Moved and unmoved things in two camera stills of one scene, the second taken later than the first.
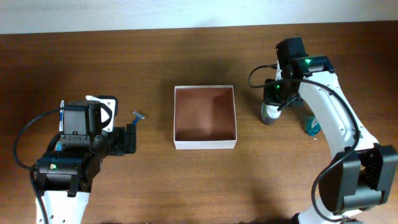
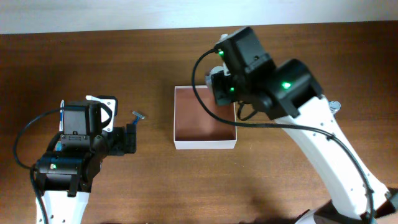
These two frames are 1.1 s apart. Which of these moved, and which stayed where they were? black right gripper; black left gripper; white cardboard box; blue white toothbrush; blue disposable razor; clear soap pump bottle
Moved: clear soap pump bottle; black right gripper
Stayed: blue disposable razor; blue white toothbrush; black left gripper; white cardboard box
